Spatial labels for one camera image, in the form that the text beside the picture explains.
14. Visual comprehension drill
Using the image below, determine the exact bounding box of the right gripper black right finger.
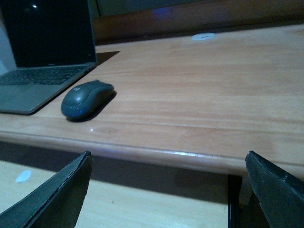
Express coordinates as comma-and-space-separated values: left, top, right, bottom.
245, 151, 304, 228

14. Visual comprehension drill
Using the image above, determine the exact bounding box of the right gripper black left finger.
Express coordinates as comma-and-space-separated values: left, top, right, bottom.
0, 151, 93, 228

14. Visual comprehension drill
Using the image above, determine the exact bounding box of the grey computer mouse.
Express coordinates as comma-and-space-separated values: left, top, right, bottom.
61, 80, 114, 120

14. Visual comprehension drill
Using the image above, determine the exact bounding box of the wooden desk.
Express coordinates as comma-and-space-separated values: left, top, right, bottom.
0, 0, 304, 228

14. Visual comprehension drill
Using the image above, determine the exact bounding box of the grey laptop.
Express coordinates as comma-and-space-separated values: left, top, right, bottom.
0, 0, 97, 114

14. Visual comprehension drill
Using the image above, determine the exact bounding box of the white cable grommet cover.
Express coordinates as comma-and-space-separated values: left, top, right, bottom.
191, 33, 216, 41

